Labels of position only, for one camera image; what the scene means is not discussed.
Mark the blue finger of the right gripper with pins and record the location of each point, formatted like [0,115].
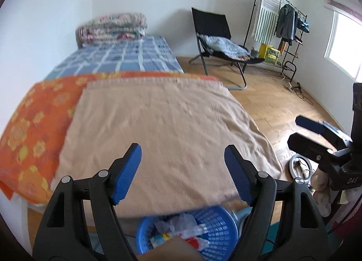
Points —
[310,125]

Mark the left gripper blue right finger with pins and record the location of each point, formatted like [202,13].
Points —
[242,173]

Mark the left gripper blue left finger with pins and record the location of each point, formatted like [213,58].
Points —
[123,171]

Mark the blue plastic trash basket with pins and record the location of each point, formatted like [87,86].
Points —
[219,226]

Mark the white tissue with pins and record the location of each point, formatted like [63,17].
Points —
[176,224]

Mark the red and white box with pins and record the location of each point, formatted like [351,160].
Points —
[193,237]

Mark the right hand in glove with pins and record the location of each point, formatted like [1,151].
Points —
[320,183]

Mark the beige fleece blanket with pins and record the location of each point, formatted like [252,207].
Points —
[183,127]

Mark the window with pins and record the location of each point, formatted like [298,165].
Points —
[344,44]

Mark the black clothes rack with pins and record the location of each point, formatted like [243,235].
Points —
[288,50]

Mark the yellow crate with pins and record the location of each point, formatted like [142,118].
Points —
[269,54]

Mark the orange floral bed sheet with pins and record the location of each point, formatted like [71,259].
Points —
[35,134]

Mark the dark jacket on rack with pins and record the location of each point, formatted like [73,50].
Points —
[287,23]

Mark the blue checked mattress cover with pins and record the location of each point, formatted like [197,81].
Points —
[148,54]

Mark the striped towel on rack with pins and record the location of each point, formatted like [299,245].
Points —
[265,20]

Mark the checked cushion on chair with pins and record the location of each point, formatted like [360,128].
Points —
[217,44]

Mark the folded floral quilt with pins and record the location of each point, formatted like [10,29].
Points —
[111,28]

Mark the black folding chair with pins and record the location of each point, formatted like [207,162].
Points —
[210,24]

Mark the white ring light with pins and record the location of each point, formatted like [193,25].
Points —
[300,167]

